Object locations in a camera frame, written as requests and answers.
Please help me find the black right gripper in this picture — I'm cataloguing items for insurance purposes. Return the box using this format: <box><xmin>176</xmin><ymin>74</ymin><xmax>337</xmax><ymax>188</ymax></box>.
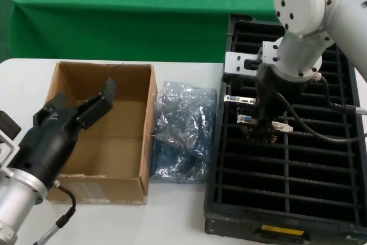
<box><xmin>252</xmin><ymin>64</ymin><xmax>309</xmax><ymax>142</ymax></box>

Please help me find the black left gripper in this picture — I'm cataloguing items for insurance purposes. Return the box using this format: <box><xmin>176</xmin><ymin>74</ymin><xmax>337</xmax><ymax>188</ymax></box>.
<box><xmin>7</xmin><ymin>76</ymin><xmax>118</xmax><ymax>190</ymax></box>

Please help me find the graphics card with silver bracket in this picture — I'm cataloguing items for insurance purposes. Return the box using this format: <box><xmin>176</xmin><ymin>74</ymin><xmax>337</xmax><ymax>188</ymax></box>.
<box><xmin>223</xmin><ymin>94</ymin><xmax>257</xmax><ymax>111</ymax></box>
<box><xmin>237</xmin><ymin>114</ymin><xmax>294</xmax><ymax>144</ymax></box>

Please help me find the translucent antistatic bag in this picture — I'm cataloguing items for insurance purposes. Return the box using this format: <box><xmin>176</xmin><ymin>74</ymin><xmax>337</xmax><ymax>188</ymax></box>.
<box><xmin>151</xmin><ymin>80</ymin><xmax>218</xmax><ymax>161</ymax></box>

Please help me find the large open cardboard box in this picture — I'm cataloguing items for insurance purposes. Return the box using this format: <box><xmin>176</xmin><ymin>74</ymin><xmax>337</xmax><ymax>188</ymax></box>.
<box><xmin>42</xmin><ymin>61</ymin><xmax>159</xmax><ymax>205</ymax></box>

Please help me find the black slotted container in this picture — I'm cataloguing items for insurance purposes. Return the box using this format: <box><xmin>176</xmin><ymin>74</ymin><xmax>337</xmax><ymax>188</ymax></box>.
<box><xmin>203</xmin><ymin>13</ymin><xmax>366</xmax><ymax>245</ymax></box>

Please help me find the green tablecloth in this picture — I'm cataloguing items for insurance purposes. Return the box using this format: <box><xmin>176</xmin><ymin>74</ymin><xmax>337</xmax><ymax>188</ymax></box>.
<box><xmin>8</xmin><ymin>0</ymin><xmax>284</xmax><ymax>64</ymax></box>

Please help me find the black right camera cable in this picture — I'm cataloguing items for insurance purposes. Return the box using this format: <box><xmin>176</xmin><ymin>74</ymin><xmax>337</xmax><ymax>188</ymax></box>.
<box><xmin>257</xmin><ymin>84</ymin><xmax>367</xmax><ymax>142</ymax></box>

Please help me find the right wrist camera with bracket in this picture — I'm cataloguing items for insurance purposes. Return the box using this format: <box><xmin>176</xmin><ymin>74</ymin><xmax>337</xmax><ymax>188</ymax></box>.
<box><xmin>222</xmin><ymin>40</ymin><xmax>283</xmax><ymax>84</ymax></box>

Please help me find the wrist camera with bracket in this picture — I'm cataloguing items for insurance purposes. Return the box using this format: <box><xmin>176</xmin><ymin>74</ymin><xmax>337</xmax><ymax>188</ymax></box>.
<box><xmin>0</xmin><ymin>110</ymin><xmax>22</xmax><ymax>171</ymax></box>
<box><xmin>222</xmin><ymin>40</ymin><xmax>283</xmax><ymax>84</ymax></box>

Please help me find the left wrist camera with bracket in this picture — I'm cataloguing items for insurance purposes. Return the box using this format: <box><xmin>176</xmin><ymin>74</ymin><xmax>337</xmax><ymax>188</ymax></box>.
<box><xmin>0</xmin><ymin>110</ymin><xmax>22</xmax><ymax>171</ymax></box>

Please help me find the right gripper cable silver connector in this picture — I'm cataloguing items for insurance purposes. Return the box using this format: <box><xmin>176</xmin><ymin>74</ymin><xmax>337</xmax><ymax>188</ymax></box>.
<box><xmin>314</xmin><ymin>73</ymin><xmax>367</xmax><ymax>114</ymax></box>

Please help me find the gripper cable silver connector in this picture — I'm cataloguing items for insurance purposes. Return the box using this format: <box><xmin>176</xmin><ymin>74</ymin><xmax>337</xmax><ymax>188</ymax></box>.
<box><xmin>33</xmin><ymin>181</ymin><xmax>77</xmax><ymax>245</ymax></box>
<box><xmin>314</xmin><ymin>73</ymin><xmax>367</xmax><ymax>114</ymax></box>

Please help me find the left gripper cable silver connector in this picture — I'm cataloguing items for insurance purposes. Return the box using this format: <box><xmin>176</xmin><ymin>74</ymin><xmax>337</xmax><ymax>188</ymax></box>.
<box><xmin>33</xmin><ymin>181</ymin><xmax>77</xmax><ymax>245</ymax></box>

